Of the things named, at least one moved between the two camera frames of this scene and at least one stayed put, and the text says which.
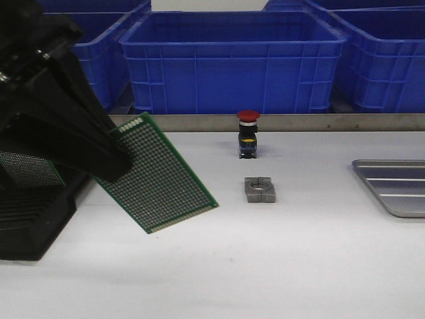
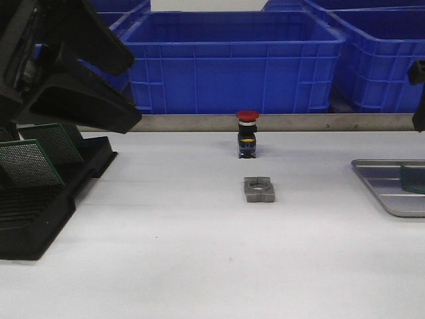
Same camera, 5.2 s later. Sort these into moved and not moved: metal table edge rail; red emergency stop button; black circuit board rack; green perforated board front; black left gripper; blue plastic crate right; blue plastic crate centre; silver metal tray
Moved: green perforated board front; black left gripper
Not moved: red emergency stop button; black circuit board rack; metal table edge rail; silver metal tray; blue plastic crate centre; blue plastic crate right
